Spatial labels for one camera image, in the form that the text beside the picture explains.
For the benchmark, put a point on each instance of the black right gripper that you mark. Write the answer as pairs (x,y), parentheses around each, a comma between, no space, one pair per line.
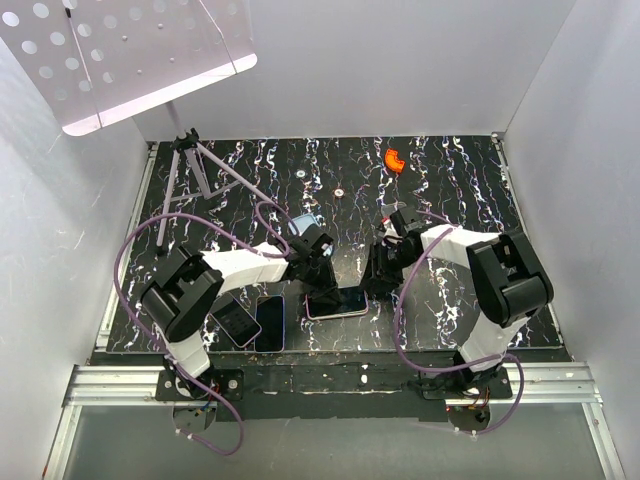
(387,279)

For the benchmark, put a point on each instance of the perforated music stand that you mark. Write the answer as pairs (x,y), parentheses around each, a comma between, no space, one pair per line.
(74,74)

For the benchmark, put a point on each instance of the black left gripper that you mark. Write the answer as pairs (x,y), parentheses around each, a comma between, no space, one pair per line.
(327,290)

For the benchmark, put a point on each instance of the blue phone case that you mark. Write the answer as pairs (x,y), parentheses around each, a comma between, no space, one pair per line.
(301,223)

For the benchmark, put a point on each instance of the lilac phone tilted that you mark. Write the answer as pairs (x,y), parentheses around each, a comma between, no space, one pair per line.
(237,323)

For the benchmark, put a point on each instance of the clear magnetic phone case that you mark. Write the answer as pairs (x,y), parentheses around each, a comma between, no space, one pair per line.
(388,209)

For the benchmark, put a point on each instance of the orange curved plastic part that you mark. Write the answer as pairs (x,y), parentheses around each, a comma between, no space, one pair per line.
(393,162)

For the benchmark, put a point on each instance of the purple edged black phone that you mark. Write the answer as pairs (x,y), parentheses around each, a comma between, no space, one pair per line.
(270,315)

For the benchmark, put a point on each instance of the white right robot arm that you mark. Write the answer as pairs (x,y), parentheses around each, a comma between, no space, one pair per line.
(509,281)

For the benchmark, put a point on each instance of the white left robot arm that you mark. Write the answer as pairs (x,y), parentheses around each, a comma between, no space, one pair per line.
(184,289)

